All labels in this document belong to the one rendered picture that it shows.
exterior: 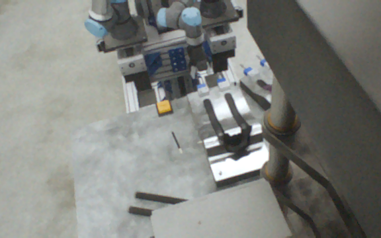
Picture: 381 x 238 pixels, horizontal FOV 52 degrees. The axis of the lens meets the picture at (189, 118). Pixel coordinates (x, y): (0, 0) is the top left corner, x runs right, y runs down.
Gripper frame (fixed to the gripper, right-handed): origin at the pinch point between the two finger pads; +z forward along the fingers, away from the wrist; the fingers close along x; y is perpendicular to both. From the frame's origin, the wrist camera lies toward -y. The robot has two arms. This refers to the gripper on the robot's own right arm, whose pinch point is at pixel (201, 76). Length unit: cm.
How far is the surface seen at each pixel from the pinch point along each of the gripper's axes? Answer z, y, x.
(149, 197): 16, -46, 37
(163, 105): 17.2, 3.9, 20.8
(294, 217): -3, -80, -11
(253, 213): -46, -94, 8
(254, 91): 15.2, -5.3, -24.6
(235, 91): 11.9, -4.8, -14.9
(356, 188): -85, -111, 1
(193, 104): 11.9, -5.3, 6.7
